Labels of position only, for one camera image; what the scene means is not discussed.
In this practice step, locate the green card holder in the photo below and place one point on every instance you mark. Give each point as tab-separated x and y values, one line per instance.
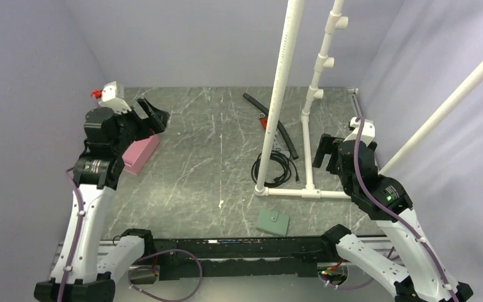
272	222

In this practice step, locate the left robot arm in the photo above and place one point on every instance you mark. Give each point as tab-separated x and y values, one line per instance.
78	275

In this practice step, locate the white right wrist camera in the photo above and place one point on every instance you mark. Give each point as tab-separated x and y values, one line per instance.
366	132

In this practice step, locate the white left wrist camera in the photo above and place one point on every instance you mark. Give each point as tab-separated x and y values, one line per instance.
111	96

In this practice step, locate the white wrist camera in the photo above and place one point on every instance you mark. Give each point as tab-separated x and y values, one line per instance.
111	96
366	132

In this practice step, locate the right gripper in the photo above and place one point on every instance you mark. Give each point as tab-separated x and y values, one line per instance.
328	145

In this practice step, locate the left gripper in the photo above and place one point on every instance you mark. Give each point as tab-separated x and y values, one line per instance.
155	123

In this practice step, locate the white PVC pipe frame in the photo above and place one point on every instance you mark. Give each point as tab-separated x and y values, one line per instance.
335	21

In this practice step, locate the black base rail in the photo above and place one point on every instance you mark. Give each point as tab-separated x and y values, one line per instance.
174	259

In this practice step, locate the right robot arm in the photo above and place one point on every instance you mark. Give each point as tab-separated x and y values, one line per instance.
420	276

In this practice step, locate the pink plastic bin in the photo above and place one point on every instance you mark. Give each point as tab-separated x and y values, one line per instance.
138	153

